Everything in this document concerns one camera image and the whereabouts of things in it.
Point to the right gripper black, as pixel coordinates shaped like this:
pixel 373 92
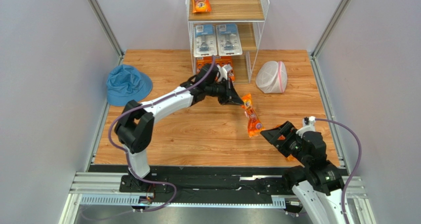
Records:
pixel 286 140

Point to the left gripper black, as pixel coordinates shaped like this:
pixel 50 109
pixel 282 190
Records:
pixel 234 99

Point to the orange razor bag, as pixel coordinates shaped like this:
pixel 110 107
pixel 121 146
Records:
pixel 255 125
pixel 201 6
pixel 286 144

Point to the orange razor box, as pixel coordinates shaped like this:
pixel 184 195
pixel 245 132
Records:
pixel 223 60
pixel 201 61

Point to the white Gillette razor pack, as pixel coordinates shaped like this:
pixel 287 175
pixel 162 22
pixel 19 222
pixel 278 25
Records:
pixel 228 40

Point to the blue card razor blister pack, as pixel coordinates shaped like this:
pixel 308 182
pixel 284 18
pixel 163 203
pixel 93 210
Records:
pixel 204 43

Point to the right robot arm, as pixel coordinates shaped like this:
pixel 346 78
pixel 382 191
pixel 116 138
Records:
pixel 317 182

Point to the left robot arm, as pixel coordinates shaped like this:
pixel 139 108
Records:
pixel 134 128

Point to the orange razor bag on shelf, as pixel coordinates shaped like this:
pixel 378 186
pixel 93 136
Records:
pixel 201 6

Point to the white mesh laundry bag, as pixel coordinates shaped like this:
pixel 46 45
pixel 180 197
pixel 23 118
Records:
pixel 272 77

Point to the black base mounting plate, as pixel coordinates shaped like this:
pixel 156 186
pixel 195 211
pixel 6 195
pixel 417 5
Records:
pixel 210 185

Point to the blue bucket hat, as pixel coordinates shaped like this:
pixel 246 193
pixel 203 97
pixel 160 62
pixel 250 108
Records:
pixel 126 83

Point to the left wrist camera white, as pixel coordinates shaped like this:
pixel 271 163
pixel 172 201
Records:
pixel 224 72

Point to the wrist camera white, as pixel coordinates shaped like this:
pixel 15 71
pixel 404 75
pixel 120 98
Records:
pixel 308 125
pixel 224 72

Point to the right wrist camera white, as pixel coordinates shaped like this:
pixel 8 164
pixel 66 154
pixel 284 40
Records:
pixel 308 125

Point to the white wire shelf rack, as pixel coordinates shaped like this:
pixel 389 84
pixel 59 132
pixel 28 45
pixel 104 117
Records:
pixel 250 17

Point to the aluminium rail frame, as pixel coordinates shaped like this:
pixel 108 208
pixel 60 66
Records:
pixel 104 189

